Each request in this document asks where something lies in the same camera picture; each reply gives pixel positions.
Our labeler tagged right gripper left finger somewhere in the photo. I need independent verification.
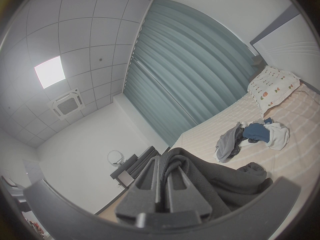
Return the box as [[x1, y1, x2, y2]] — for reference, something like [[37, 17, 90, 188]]
[[114, 156, 165, 220]]

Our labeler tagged bed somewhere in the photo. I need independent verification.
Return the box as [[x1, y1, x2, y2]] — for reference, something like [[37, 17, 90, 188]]
[[170, 4, 320, 209]]

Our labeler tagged ceiling air conditioner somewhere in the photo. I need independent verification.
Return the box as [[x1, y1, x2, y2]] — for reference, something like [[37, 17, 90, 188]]
[[47, 87, 86, 120]]

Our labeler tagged pile of clothes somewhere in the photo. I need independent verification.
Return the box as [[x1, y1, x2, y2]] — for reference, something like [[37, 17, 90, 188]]
[[214, 117, 291, 164]]

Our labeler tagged white printed pillow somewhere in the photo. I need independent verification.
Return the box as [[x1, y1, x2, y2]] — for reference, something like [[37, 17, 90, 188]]
[[247, 65, 301, 119]]

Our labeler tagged white ring lamp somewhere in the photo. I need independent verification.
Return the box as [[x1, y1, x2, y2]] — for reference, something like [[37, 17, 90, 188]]
[[107, 150, 125, 166]]

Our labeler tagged square ceiling light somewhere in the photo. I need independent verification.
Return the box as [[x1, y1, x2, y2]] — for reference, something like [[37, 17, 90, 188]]
[[34, 55, 67, 90]]

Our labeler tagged blue-green curtain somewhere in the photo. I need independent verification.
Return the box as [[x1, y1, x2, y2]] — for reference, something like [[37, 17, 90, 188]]
[[132, 0, 261, 125], [122, 57, 198, 149]]

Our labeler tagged black T-shirt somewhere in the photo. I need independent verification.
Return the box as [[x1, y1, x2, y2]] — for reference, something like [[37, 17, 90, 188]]
[[160, 147, 275, 220]]

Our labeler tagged grey bedside table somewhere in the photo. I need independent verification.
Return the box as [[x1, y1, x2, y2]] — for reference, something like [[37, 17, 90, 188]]
[[249, 55, 262, 82]]

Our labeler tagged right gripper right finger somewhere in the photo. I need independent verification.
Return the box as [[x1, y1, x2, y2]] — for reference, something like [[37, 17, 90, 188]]
[[165, 169, 213, 220]]

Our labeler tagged black chest of drawers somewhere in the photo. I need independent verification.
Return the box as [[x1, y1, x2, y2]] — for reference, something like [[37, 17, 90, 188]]
[[110, 145, 161, 187]]

